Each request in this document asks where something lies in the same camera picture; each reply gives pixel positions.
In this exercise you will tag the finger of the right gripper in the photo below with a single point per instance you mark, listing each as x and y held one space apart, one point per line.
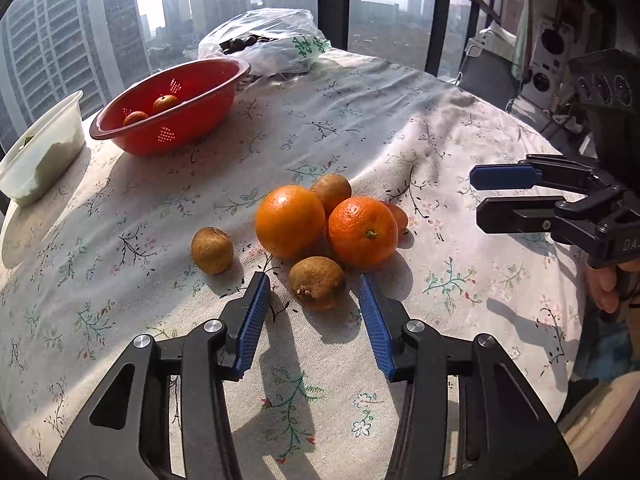
523 214
504 177

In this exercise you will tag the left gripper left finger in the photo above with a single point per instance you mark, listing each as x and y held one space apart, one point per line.
122 431

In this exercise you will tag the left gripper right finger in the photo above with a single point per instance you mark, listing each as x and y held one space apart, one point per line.
505 432

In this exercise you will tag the kiwi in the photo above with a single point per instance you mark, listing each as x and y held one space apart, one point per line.
212 250
331 190
317 283

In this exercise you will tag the large smooth orange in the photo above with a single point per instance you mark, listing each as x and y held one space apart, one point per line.
289 221

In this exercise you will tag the small mandarin front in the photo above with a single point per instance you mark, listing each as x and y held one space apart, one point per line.
134 117

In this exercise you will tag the small mandarin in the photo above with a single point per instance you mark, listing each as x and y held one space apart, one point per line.
164 102
134 117

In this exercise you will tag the right operator hand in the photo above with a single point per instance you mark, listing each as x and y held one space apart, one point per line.
602 284

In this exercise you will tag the black folding chair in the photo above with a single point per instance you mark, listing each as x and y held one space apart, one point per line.
487 76

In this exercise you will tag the white washing machine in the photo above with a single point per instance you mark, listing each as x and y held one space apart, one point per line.
551 50

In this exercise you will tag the large mandarin with stem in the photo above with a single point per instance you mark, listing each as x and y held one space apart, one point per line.
362 232

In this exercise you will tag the plastic bag of plums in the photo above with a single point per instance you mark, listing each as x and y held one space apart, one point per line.
273 41

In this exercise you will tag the white plastic basin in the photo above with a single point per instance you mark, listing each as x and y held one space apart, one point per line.
27 173

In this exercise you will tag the red plastic colander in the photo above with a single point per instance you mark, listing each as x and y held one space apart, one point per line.
172 108

